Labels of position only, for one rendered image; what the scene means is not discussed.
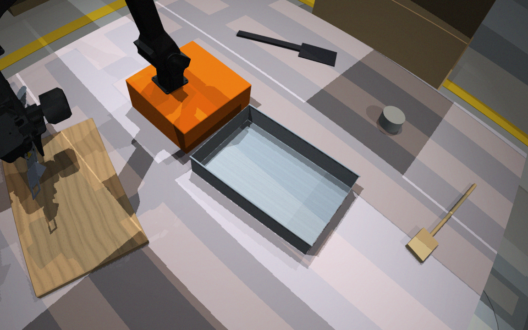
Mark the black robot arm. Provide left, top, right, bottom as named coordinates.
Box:
left=0, top=0, right=191, bottom=163

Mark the grey cylinder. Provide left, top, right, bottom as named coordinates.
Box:
left=379, top=106, right=406, bottom=132

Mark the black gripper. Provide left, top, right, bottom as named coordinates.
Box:
left=0, top=81, right=72, bottom=156

